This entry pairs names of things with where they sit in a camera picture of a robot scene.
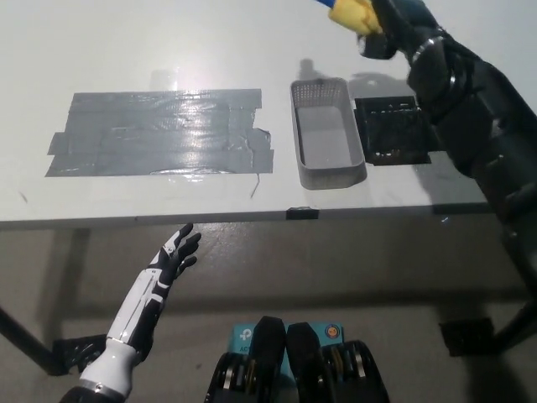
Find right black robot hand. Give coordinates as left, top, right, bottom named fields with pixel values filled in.
left=357, top=0, right=446, bottom=65

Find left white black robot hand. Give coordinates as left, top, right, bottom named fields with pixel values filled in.
left=104, top=222, right=203, bottom=363

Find hammer blue handle yellow wrap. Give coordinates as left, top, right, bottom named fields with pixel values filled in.
left=312, top=0, right=385, bottom=35

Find teal box on robot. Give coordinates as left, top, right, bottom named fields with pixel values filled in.
left=229, top=322, right=346, bottom=379

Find black tape square patch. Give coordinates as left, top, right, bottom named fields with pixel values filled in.
left=354, top=96, right=433, bottom=166

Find black table leg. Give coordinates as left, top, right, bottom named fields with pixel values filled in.
left=493, top=295, right=537, bottom=350
left=0, top=305, right=58, bottom=377

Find grey perforated plastic basket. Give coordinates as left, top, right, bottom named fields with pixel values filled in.
left=289, top=76, right=368, bottom=191

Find small black edge tape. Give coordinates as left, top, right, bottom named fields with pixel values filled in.
left=285, top=205, right=321, bottom=222

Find grey duct tape patch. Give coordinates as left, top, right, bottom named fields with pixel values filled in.
left=44, top=87, right=275, bottom=179

